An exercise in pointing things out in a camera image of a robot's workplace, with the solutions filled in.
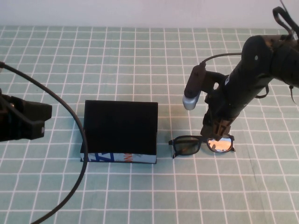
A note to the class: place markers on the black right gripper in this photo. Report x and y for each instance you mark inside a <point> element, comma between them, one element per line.
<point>222,107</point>

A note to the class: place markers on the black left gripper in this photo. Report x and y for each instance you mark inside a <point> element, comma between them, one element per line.
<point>14,121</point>

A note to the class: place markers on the black framed glasses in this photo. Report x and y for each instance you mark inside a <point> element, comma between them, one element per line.
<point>187,138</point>

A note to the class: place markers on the black printed glasses case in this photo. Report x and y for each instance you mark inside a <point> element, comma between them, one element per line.
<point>119,126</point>

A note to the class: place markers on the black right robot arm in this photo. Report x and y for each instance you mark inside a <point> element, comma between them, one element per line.
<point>254,67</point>

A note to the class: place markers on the green checkered tablecloth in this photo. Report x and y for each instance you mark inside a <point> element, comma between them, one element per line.
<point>140,58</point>

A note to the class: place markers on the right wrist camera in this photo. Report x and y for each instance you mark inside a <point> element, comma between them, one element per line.
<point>192,88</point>

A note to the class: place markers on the right camera mount bracket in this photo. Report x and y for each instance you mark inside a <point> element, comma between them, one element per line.
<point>212,79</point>

